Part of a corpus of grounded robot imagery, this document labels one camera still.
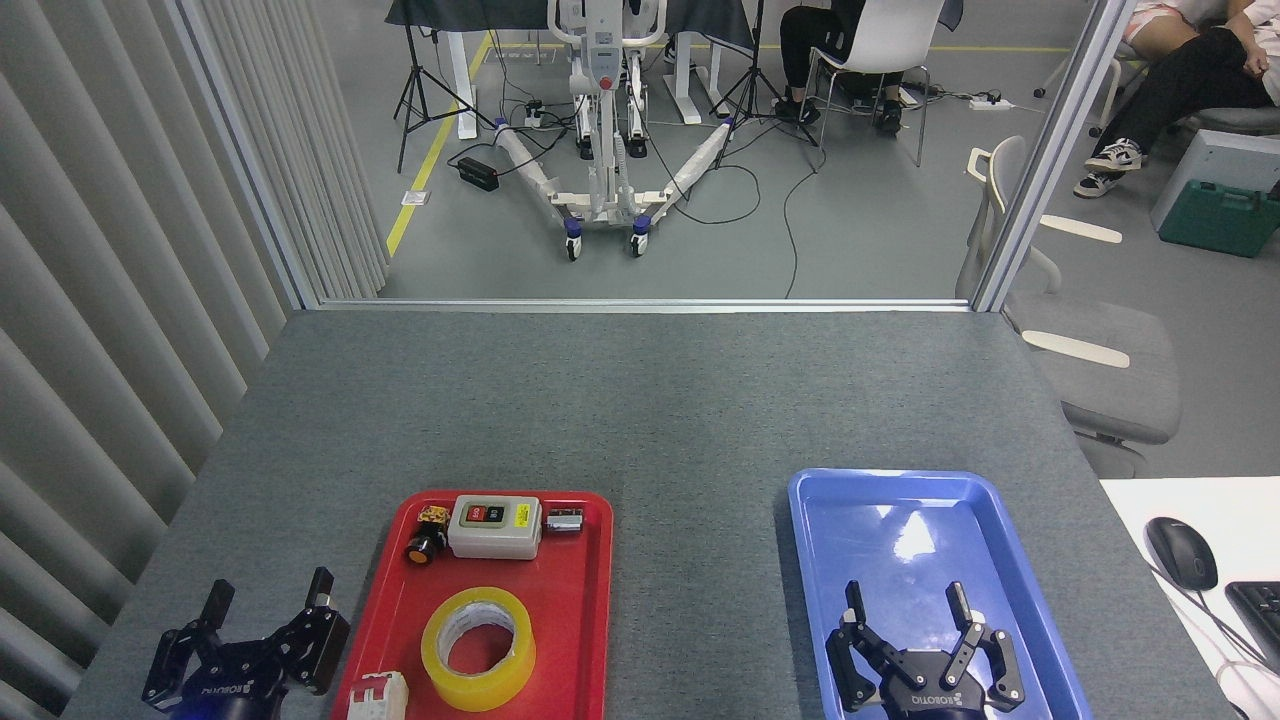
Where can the silver frame rail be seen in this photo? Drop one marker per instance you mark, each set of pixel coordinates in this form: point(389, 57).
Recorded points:
point(640, 304)

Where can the grey office chair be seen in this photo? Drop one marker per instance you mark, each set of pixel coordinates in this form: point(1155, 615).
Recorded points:
point(1110, 370)

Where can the person on white chair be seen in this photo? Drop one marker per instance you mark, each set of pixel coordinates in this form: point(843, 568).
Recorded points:
point(810, 40)

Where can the white chair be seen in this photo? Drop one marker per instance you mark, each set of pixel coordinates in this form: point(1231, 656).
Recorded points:
point(890, 35)

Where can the white stand on wheels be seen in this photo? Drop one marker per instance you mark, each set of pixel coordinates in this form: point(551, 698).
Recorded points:
point(603, 120)

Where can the black tripod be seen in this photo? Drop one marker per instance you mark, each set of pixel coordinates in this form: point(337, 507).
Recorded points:
point(755, 85)
point(412, 85)

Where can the white floor plate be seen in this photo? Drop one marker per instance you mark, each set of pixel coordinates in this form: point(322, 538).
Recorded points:
point(415, 198)

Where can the blue plastic tray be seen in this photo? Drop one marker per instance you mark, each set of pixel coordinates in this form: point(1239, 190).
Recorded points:
point(900, 500)

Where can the green tool case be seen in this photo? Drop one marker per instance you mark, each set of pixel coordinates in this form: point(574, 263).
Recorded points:
point(1220, 220)

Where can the black power adapter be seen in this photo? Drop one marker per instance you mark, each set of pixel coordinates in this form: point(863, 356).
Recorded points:
point(478, 174)

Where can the person with white shoes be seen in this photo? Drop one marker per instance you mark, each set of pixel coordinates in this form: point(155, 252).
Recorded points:
point(1190, 85)

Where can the yellow tape roll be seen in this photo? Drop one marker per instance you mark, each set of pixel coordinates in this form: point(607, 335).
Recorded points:
point(455, 690)

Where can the black computer mouse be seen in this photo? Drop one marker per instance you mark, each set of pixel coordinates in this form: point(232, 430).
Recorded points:
point(1182, 552)

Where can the grey two-button switch box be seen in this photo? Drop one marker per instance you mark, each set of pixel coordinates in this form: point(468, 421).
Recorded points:
point(495, 540)

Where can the black keyboard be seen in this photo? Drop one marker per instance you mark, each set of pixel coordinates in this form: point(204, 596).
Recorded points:
point(1260, 620)

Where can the white power strip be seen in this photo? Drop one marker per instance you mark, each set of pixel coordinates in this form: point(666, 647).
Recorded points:
point(990, 101)

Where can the black yellow push button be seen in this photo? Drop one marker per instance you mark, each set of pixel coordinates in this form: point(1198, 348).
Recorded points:
point(425, 545)

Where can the grey vertical curtain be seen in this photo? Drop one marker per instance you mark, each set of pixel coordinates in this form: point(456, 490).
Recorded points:
point(100, 300)

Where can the red plastic tray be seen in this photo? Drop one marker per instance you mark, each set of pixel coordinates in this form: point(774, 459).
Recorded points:
point(575, 620)

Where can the small silver black component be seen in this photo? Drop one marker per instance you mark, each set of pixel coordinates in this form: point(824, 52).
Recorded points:
point(564, 521)

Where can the desk with dark cloth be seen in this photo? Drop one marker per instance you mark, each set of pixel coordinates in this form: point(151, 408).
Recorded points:
point(470, 15)

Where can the silver frame post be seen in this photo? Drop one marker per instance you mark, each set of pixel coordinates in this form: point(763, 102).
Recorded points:
point(1050, 160)
point(245, 160)

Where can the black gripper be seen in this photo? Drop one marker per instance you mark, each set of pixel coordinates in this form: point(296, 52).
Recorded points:
point(925, 690)
point(235, 685)

